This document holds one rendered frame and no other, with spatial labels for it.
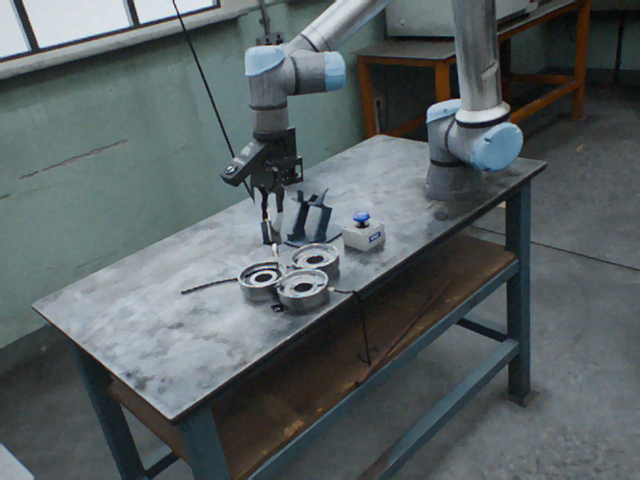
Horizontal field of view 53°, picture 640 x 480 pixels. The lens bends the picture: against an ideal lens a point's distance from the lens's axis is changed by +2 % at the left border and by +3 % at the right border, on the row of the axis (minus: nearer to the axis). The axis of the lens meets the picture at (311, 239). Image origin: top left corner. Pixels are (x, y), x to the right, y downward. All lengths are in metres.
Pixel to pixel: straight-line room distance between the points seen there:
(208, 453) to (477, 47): 0.95
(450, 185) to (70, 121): 1.67
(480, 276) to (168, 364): 0.92
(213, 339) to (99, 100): 1.74
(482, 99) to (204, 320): 0.75
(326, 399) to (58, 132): 1.73
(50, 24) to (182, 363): 1.88
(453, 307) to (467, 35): 0.68
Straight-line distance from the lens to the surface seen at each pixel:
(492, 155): 1.45
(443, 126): 1.56
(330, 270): 1.32
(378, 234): 1.43
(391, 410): 2.18
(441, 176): 1.61
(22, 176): 2.73
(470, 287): 1.73
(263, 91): 1.21
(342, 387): 1.44
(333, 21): 1.39
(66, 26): 2.84
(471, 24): 1.39
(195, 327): 1.28
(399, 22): 3.64
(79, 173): 2.81
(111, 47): 2.72
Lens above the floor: 1.49
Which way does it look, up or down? 27 degrees down
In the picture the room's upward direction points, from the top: 10 degrees counter-clockwise
